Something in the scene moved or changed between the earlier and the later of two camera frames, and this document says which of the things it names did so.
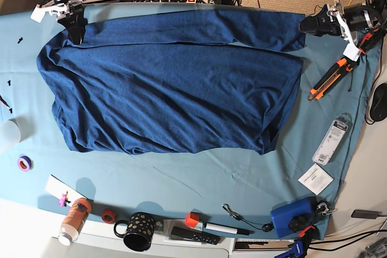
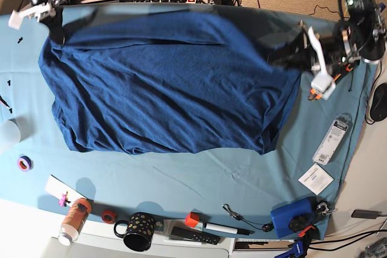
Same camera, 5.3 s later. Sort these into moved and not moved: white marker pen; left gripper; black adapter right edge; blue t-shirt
Moved: left gripper
Not moved: white marker pen; blue t-shirt; black adapter right edge
